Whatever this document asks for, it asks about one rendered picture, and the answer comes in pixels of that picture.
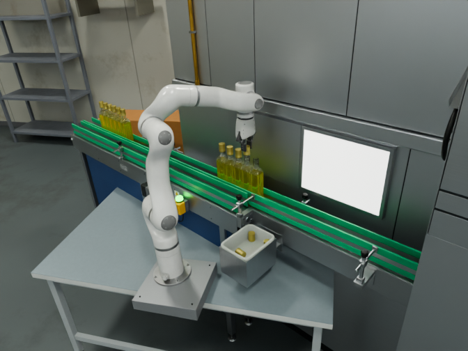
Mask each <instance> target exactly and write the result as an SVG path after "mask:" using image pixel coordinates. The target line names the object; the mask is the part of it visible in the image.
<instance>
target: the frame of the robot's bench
mask: <svg viewBox="0 0 468 351"><path fill-rule="evenodd" d="M47 282H48V285H49V288H50V290H51V292H52V295H53V297H54V301H55V302H56V305H57V308H58V311H59V313H60V315H61V318H62V321H63V324H64V325H65V328H66V331H67V333H68V336H69V338H70V341H71V344H72V346H73V348H74V351H83V349H84V347H83V345H82V343H81V342H82V341H83V342H87V343H92V344H96V345H102V346H106V347H110V348H116V349H119V350H125V351H166V350H160V349H156V348H150V347H146V346H142V345H136V344H133V343H126V342H122V341H117V340H113V339H109V338H103V337H99V336H93V335H90V334H83V333H79V332H77V328H76V327H75V323H74V321H73V319H72V315H71V313H70V309H69V308H68V304H67V302H66V300H65V297H64V294H63V291H62V289H61V285H60V283H61V282H58V281H50V280H47ZM64 284H68V285H73V286H78V285H74V284H69V283H64ZM80 287H85V288H89V287H86V286H80ZM92 289H96V290H102V289H97V288H92ZM103 291H108V292H113V293H120V294H124V295H130V294H125V293H121V292H114V291H109V290H103ZM131 296H135V295H131ZM203 308H204V309H209V308H205V307H203ZM211 310H216V311H221V310H217V309H211ZM223 312H227V313H233V312H229V311H223ZM235 314H239V315H245V314H241V313H235ZM247 316H251V317H255V318H262V317H257V316H252V315H247ZM262 319H267V320H273V319H269V318H262ZM275 321H279V322H285V321H280V320H275ZM287 323H290V324H295V325H301V324H297V323H292V322H287ZM302 326H307V327H313V326H308V325H302ZM321 339H322V328H320V327H313V342H312V351H320V346H321Z"/></svg>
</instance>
